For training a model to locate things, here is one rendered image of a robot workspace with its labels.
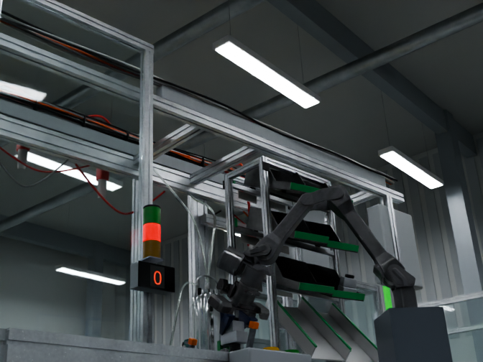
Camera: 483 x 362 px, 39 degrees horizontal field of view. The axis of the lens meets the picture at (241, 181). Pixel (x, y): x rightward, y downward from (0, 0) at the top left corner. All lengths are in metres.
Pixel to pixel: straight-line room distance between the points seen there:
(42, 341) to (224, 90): 8.19
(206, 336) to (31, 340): 1.57
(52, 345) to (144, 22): 6.96
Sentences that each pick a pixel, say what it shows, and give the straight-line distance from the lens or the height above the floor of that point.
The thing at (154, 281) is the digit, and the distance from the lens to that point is 1.86.
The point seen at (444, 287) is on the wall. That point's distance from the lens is 11.03.
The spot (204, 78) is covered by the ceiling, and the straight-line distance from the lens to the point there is 9.11.
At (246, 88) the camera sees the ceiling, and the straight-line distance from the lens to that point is 9.37.
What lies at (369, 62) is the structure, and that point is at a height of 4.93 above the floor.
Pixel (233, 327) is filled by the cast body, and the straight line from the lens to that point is 1.86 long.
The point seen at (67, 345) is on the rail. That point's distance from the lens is 1.37.
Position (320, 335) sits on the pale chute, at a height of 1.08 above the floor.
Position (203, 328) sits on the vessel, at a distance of 2.84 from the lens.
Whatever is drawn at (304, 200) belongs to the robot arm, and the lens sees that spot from 1.89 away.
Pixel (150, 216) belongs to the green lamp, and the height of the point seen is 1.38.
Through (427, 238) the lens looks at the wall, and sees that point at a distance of 11.33.
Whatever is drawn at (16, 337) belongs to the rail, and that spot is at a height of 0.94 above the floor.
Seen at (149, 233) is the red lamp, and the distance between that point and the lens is 1.91.
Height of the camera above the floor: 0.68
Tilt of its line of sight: 24 degrees up
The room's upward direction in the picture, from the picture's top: 3 degrees counter-clockwise
